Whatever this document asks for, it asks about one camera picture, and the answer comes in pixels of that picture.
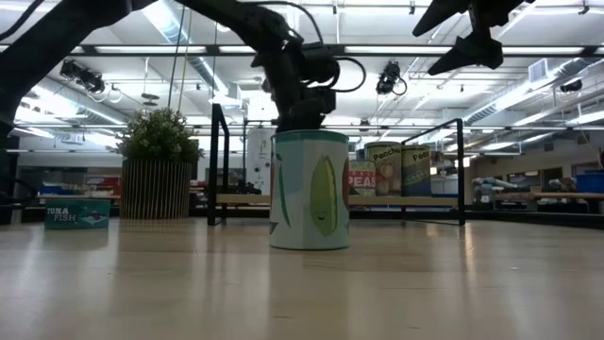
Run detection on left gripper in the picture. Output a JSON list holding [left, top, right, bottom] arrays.
[[251, 40, 338, 134]]

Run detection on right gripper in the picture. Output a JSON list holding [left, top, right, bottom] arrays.
[[411, 0, 537, 77]]

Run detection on corn cartoon labelled can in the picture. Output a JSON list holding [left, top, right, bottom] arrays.
[[268, 129, 351, 251]]

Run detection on green dotted peas can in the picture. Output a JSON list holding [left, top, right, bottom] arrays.
[[347, 159, 378, 197]]

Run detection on peaches labelled can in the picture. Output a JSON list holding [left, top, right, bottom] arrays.
[[364, 141, 403, 197]]

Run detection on pears labelled can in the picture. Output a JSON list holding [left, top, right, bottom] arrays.
[[400, 144, 432, 197]]

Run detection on teal tuna fish can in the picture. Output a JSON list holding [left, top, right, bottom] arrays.
[[44, 198, 112, 231]]

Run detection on white cylindrical tank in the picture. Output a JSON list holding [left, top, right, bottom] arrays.
[[245, 127, 275, 195]]

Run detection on LED light bar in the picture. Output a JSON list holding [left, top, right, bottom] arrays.
[[0, 43, 604, 59]]

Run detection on white ceiling vent grille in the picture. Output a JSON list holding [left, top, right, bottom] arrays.
[[528, 59, 549, 84]]

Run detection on green plant in ribbed pot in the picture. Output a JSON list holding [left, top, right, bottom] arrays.
[[115, 107, 205, 221]]

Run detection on long wooden worktable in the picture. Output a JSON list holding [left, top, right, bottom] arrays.
[[471, 191, 604, 213]]

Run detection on blue plastic bin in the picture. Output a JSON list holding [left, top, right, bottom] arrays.
[[574, 172, 604, 194]]

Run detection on cluttered workbench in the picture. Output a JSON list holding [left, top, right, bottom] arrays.
[[18, 164, 123, 209]]

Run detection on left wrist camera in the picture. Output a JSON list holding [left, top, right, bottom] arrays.
[[300, 42, 342, 87]]

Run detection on silver ceiling air duct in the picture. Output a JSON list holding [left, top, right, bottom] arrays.
[[141, 0, 232, 95]]

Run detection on thin hanging cable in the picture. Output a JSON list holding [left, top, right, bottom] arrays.
[[176, 7, 195, 113], [167, 4, 187, 109]]

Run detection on black table rig frame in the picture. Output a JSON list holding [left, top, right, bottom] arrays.
[[18, 205, 604, 231]]

